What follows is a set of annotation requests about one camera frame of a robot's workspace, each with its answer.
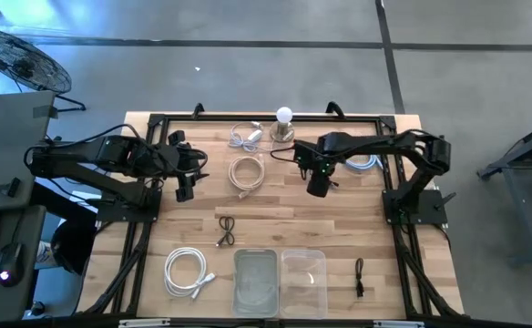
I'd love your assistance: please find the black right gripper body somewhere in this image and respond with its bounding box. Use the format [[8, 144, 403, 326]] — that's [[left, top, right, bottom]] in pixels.
[[292, 138, 340, 200]]

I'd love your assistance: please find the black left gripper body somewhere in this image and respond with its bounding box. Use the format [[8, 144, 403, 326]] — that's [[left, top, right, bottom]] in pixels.
[[156, 130, 198, 203]]

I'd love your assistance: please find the beige cable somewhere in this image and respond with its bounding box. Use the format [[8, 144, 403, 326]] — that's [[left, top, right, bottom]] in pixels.
[[227, 154, 266, 200]]

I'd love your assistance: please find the light blue cable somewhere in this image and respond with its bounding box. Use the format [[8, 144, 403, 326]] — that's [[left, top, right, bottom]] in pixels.
[[343, 153, 384, 173]]

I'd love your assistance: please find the short black USB cable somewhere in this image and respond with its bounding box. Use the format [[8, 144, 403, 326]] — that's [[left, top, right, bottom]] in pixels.
[[354, 257, 366, 299], [217, 215, 236, 248]]

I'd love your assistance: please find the white USB cable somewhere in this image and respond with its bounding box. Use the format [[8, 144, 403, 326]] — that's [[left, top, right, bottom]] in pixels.
[[163, 246, 217, 301]]

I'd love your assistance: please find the clear plastic bin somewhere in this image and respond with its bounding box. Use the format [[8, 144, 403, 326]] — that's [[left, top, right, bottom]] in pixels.
[[279, 248, 329, 320]]

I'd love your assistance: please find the white bulb lamp, metal base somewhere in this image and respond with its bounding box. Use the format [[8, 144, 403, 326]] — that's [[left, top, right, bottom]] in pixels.
[[269, 106, 296, 144]]

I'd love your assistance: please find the grey plastic bin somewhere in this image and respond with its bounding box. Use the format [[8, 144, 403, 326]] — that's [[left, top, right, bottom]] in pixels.
[[232, 248, 280, 319]]

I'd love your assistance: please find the black round stool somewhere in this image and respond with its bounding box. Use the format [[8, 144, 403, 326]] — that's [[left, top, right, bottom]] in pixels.
[[49, 218, 97, 277]]

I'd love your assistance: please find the grey tape piece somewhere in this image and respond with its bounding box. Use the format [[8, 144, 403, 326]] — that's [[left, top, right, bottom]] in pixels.
[[32, 104, 59, 120]]

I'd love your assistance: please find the white printed packet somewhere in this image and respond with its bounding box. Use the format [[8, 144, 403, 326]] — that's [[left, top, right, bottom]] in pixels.
[[36, 240, 57, 270]]

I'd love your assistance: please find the grey desk top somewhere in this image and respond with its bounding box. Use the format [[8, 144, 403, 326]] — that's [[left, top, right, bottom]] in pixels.
[[0, 204, 48, 323], [0, 89, 56, 214]]

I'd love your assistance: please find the black clip on desk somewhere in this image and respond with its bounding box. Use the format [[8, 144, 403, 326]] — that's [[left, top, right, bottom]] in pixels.
[[0, 177, 22, 198]]

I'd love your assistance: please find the black floor fan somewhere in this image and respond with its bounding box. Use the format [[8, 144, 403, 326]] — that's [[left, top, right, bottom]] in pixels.
[[0, 29, 87, 113]]

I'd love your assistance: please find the black computer mouse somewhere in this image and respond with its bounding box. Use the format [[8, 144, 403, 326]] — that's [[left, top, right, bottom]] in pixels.
[[0, 241, 25, 288]]

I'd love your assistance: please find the grey metal cart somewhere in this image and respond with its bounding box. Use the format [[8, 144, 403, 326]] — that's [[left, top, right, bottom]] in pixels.
[[476, 116, 532, 268]]

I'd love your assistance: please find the black bag with strap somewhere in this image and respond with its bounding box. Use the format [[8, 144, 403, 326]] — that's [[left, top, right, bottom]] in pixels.
[[72, 100, 467, 328]]

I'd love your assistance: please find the white lamp cable with switch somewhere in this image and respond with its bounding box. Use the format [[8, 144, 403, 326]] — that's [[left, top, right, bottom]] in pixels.
[[227, 120, 294, 156]]

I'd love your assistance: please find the white metal bracket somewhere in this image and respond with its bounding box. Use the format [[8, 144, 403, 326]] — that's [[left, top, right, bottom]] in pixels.
[[373, 320, 425, 328], [118, 317, 171, 328]]

